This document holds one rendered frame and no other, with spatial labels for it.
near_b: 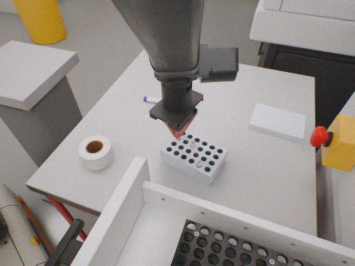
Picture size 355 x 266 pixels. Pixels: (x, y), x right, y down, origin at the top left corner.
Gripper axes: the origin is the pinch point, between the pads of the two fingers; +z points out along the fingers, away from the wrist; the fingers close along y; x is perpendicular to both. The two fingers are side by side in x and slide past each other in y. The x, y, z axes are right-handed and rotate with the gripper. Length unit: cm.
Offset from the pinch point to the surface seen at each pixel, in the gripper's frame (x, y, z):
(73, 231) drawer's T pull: -4.1, -28.0, -10.7
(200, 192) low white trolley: -10.6, -7.1, 5.1
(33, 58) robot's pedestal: 63, 4, 4
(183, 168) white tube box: -5.0, -5.1, 3.2
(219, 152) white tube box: -9.4, 2.7, 2.8
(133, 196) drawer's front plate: -6.4, -19.9, -9.3
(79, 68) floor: 157, 71, 81
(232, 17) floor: 95, 242, 86
